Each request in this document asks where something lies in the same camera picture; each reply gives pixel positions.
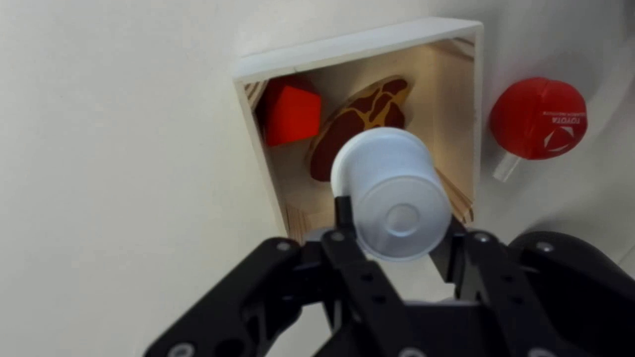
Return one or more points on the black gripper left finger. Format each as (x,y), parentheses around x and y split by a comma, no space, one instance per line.
(264,284)

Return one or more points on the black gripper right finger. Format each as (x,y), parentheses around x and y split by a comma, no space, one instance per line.
(567,290)

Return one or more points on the white coffee capsule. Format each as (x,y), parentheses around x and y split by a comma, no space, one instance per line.
(393,190)

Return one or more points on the small white wooden crate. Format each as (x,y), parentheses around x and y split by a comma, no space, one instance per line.
(369,52)

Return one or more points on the red toy cube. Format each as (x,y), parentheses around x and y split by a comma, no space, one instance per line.
(289,113)

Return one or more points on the red round scoop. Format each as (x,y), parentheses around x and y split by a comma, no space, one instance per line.
(538,119)

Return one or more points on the wooden toy steak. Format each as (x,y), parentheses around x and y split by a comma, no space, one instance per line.
(367,111)

